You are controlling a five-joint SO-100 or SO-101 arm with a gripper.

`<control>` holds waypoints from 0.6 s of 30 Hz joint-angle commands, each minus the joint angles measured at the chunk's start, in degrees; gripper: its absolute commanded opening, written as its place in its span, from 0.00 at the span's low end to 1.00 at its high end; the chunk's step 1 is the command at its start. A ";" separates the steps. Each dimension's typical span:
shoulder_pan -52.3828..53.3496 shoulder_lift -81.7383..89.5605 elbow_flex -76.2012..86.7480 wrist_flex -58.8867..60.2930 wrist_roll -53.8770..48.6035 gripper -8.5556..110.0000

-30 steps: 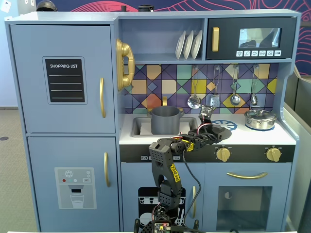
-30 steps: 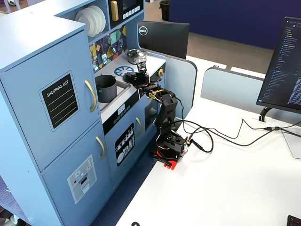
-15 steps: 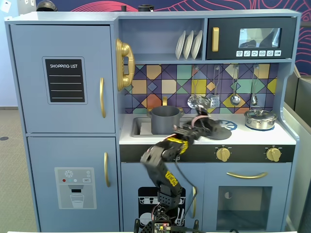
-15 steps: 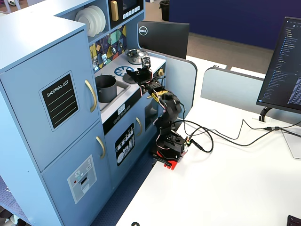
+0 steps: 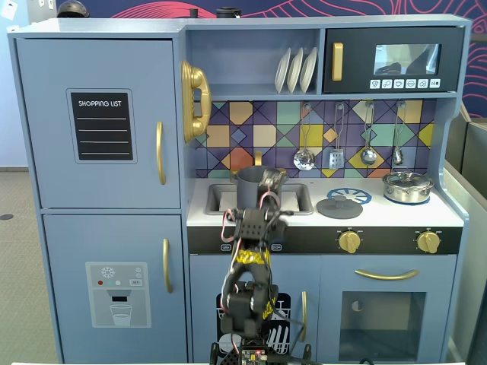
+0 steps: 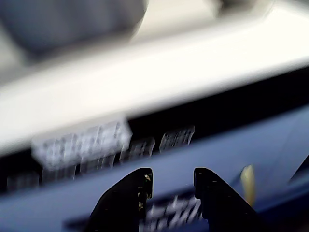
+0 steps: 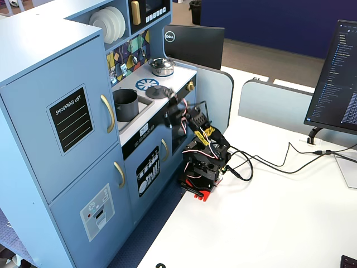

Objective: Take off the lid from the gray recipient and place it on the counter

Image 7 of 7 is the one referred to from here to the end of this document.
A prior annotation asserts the ice dispenser sticker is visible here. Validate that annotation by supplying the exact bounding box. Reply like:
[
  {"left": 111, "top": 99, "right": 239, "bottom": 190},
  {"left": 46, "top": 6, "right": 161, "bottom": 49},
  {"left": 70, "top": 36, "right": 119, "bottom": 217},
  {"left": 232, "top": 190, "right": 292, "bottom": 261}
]
[{"left": 79, "top": 183, "right": 116, "bottom": 243}]

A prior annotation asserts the toy fridge door with dispenser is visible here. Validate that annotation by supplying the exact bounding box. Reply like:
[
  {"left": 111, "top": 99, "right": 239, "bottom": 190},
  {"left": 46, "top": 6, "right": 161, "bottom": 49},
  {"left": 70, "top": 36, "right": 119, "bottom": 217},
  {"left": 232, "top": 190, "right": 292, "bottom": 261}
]
[{"left": 49, "top": 142, "right": 135, "bottom": 268}]

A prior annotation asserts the gold fridge door handle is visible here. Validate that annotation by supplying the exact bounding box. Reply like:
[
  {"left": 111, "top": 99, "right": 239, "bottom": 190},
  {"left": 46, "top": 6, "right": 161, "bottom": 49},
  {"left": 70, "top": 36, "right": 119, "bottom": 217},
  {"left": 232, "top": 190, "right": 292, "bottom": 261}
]
[
  {"left": 100, "top": 94, "right": 116, "bottom": 135},
  {"left": 113, "top": 161, "right": 126, "bottom": 189}
]

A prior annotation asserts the looped black cable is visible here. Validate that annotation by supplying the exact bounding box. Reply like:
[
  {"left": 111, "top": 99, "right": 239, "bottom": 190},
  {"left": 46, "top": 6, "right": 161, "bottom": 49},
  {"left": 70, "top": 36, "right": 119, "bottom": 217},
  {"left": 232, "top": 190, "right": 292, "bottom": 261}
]
[{"left": 226, "top": 150, "right": 254, "bottom": 182}]

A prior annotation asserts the black shopping list sticker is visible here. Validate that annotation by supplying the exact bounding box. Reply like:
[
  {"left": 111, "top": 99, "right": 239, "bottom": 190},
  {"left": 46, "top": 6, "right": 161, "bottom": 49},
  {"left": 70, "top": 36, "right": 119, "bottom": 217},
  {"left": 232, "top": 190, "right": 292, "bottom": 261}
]
[{"left": 45, "top": 83, "right": 94, "bottom": 157}]

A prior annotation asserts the toy sink basin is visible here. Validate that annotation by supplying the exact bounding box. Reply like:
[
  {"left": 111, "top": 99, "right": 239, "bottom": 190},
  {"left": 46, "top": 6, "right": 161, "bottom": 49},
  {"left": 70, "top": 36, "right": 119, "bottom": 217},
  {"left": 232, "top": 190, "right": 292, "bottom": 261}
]
[{"left": 112, "top": 94, "right": 156, "bottom": 132}]

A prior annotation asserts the black dish rack sticker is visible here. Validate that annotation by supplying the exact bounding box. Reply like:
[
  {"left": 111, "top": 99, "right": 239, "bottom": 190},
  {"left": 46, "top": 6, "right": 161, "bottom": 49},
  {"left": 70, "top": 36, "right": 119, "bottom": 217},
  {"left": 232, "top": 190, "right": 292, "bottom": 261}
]
[{"left": 136, "top": 145, "right": 161, "bottom": 198}]

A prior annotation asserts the dark blue office partition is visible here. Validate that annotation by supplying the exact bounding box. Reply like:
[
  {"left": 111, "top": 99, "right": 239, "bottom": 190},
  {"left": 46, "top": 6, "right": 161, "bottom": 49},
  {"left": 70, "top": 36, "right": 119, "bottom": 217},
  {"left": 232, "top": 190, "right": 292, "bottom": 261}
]
[{"left": 200, "top": 0, "right": 357, "bottom": 60}]

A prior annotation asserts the grey monitor base plate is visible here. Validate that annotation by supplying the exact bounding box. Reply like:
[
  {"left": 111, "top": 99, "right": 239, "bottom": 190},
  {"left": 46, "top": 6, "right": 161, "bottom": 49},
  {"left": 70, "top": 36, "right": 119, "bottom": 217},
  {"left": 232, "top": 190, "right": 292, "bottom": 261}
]
[{"left": 332, "top": 152, "right": 357, "bottom": 189}]

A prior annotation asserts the white toy plate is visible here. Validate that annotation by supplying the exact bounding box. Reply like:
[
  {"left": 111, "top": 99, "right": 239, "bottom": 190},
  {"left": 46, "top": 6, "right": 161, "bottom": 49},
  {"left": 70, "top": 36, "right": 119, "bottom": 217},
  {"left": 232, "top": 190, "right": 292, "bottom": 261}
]
[
  {"left": 97, "top": 8, "right": 121, "bottom": 42},
  {"left": 107, "top": 6, "right": 127, "bottom": 39},
  {"left": 89, "top": 11, "right": 113, "bottom": 45}
]

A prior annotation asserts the red robot base mount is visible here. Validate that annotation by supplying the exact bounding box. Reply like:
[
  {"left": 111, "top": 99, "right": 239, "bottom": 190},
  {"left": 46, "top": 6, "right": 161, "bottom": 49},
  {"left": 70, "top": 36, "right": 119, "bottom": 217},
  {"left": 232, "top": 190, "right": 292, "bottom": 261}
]
[{"left": 180, "top": 178, "right": 221, "bottom": 203}]

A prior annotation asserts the gold microwave handle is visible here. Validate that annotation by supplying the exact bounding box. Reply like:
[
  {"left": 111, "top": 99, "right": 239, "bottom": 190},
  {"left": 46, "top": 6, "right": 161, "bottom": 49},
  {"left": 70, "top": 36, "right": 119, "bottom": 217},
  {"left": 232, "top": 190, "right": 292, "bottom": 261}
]
[{"left": 131, "top": 0, "right": 141, "bottom": 26}]

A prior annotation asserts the gray pot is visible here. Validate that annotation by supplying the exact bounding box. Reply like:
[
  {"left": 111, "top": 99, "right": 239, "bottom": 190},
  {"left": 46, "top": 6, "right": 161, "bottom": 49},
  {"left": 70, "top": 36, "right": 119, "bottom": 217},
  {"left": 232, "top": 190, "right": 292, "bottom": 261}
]
[{"left": 112, "top": 88, "right": 139, "bottom": 123}]

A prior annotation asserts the black keyboard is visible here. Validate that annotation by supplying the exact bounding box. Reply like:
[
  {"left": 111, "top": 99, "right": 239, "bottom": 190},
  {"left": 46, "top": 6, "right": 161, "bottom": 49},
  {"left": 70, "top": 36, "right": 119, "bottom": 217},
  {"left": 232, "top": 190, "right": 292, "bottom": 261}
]
[{"left": 340, "top": 254, "right": 357, "bottom": 268}]

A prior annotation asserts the light blue desk divider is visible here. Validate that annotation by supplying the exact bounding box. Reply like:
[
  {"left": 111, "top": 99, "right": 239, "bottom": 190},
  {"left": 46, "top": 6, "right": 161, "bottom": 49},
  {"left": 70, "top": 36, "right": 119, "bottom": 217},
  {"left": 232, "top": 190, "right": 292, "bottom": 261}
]
[
  {"left": 237, "top": 79, "right": 322, "bottom": 146},
  {"left": 167, "top": 57, "right": 235, "bottom": 135}
]

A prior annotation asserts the toy fridge door with list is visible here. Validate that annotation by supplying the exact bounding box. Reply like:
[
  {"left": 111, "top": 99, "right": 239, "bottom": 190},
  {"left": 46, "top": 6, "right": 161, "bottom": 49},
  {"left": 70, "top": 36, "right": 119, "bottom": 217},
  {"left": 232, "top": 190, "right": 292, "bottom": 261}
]
[{"left": 0, "top": 33, "right": 121, "bottom": 205}]

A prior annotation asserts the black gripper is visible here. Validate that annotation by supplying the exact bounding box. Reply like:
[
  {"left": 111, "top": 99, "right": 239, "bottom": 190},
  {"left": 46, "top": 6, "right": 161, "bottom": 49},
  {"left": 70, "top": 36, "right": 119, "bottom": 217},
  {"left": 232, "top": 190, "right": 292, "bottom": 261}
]
[{"left": 163, "top": 88, "right": 194, "bottom": 129}]

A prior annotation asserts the gray pot lid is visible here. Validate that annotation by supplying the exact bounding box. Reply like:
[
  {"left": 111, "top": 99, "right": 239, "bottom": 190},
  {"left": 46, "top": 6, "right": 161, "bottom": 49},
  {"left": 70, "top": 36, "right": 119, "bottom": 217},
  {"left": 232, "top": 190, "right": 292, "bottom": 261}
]
[{"left": 145, "top": 85, "right": 171, "bottom": 100}]

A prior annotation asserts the monitor showing code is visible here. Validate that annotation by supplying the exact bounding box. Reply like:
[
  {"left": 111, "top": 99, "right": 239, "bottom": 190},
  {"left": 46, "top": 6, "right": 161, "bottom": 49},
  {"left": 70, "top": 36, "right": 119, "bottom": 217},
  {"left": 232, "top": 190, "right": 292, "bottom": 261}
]
[{"left": 303, "top": 19, "right": 357, "bottom": 135}]

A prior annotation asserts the black Dell monitor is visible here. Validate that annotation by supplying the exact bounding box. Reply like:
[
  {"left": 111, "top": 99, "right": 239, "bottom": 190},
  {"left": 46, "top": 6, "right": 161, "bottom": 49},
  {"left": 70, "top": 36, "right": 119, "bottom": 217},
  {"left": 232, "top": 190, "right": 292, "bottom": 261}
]
[{"left": 162, "top": 24, "right": 225, "bottom": 71}]

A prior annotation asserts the black toy microwave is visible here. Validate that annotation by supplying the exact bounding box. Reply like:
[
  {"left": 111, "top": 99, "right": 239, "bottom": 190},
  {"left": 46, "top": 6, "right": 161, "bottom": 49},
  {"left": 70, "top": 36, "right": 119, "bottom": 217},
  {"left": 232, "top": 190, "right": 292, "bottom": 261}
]
[{"left": 128, "top": 0, "right": 172, "bottom": 35}]

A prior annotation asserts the steel pot with lid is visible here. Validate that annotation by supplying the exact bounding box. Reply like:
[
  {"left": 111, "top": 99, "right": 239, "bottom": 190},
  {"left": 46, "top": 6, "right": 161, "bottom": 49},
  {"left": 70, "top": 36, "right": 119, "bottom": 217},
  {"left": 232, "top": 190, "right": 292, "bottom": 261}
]
[{"left": 148, "top": 57, "right": 175, "bottom": 77}]

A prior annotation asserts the black trash bin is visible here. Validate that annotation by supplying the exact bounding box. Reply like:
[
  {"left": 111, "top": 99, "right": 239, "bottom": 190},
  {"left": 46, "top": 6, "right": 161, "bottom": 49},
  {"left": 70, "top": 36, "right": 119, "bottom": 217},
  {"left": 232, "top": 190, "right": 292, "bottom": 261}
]
[{"left": 189, "top": 0, "right": 202, "bottom": 26}]

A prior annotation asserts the hanging metal ladle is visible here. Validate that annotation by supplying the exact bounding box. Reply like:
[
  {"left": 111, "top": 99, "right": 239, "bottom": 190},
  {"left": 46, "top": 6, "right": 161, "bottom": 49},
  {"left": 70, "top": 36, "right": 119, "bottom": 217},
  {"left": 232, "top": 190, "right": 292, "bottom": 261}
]
[{"left": 131, "top": 41, "right": 139, "bottom": 65}]

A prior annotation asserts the gold dishwasher door handle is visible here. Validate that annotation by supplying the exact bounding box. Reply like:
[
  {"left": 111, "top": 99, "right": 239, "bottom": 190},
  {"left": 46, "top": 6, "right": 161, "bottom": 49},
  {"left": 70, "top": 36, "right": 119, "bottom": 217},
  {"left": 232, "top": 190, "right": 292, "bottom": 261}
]
[{"left": 161, "top": 138, "right": 170, "bottom": 162}]

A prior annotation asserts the hanging toy spatula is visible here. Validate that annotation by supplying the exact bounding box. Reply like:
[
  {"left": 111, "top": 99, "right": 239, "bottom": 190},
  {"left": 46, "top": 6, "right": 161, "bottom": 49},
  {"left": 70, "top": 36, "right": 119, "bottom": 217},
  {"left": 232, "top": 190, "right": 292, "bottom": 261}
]
[{"left": 119, "top": 46, "right": 128, "bottom": 75}]

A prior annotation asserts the toy dishwasher door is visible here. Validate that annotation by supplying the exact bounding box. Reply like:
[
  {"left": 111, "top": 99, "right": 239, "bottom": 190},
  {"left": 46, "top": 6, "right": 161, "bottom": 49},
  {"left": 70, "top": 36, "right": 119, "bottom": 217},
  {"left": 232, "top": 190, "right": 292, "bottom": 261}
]
[{"left": 123, "top": 130, "right": 171, "bottom": 223}]

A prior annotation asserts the long black cable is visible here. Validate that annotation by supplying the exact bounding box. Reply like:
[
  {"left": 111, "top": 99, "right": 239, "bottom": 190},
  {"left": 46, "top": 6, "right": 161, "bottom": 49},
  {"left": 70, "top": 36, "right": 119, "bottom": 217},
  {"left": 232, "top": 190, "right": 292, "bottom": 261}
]
[{"left": 227, "top": 141, "right": 357, "bottom": 174}]

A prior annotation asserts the light blue toy kitchen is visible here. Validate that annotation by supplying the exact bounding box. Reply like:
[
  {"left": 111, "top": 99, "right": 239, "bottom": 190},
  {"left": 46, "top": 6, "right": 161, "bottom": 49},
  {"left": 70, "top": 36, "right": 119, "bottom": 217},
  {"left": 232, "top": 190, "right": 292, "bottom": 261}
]
[{"left": 0, "top": 0, "right": 199, "bottom": 268}]

